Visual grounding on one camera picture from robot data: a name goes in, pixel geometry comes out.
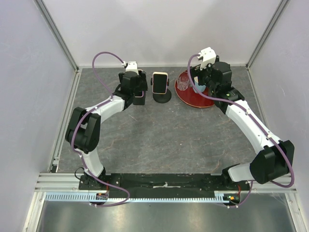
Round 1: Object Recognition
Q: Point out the black folding phone stand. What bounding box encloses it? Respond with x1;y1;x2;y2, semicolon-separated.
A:
133;91;146;105

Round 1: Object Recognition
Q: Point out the black round-base phone stand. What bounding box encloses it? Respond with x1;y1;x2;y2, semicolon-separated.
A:
153;82;172;103

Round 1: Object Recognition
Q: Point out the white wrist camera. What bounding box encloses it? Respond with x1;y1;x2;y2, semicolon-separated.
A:
122;61;139;74
197;47;217;70

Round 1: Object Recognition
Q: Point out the red round tray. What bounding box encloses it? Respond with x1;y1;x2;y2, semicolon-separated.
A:
174;71;214;108

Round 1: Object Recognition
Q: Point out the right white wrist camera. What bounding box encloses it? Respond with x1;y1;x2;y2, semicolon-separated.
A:
197;47;217;70

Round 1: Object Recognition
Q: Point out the pink phone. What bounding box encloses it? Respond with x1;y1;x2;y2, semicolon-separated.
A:
134;90;144;98

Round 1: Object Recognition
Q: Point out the left aluminium frame post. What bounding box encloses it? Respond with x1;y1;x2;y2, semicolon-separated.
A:
34;0;79;72

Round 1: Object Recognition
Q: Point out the pink-cased smartphone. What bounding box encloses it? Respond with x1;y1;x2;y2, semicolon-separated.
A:
151;72;169;94

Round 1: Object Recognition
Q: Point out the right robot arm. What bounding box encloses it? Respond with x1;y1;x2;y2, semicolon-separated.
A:
187;60;295;190

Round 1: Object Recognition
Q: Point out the right aluminium frame post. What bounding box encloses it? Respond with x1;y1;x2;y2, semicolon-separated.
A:
246;0;290;70

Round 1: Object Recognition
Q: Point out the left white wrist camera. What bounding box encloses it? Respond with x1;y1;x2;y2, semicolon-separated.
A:
122;61;139;74

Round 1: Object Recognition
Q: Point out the clear drinking glass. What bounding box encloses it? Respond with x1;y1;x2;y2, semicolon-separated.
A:
177;72;190;91

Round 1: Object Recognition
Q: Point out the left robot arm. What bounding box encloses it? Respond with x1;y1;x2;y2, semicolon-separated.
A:
65;70;148;190

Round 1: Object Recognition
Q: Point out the light blue mug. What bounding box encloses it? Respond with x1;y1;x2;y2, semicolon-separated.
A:
193;76;206;94

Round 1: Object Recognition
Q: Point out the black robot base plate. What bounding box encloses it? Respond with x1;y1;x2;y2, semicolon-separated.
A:
78;173;250;199

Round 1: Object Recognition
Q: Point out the slotted cable duct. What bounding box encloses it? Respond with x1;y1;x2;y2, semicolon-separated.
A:
45;192;230;203

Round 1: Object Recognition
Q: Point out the aluminium frame post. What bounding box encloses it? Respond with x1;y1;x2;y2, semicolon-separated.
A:
246;0;290;70
34;0;79;72

